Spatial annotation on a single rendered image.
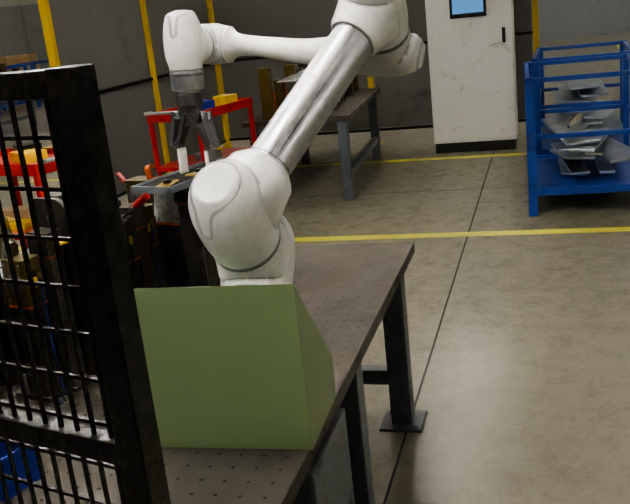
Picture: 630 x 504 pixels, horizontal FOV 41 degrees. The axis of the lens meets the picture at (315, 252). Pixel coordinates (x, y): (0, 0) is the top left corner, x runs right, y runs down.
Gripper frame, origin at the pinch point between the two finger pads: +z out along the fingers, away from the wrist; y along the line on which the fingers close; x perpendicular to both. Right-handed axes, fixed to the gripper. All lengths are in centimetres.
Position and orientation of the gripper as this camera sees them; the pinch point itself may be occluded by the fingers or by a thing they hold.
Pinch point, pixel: (196, 165)
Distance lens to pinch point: 239.9
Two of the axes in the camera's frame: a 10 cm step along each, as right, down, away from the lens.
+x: -6.0, 2.5, -7.6
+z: 0.7, 9.6, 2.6
